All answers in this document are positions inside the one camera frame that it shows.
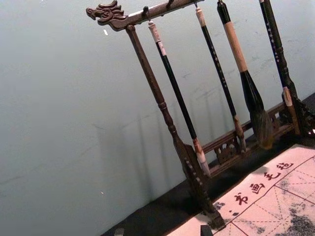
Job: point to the dark wooden dragon brush rack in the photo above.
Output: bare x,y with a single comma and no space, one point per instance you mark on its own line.
145,68

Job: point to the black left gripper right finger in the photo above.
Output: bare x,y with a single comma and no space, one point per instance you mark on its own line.
206,231

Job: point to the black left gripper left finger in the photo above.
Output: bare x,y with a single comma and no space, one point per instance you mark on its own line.
119,232

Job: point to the white felt mat, red grid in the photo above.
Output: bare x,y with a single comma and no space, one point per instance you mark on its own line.
258,211

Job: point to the dark blue brush, white lettering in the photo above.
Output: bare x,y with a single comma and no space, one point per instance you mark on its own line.
273,46

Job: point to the black brush with white cap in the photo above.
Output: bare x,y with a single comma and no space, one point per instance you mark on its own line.
172,81

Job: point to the black table cloth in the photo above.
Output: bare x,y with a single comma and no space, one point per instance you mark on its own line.
167,204

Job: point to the thin black brush, pale cap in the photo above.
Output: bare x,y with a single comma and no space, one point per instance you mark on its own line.
217,64

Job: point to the large tan and black brush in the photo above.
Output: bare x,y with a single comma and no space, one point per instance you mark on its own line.
251,93

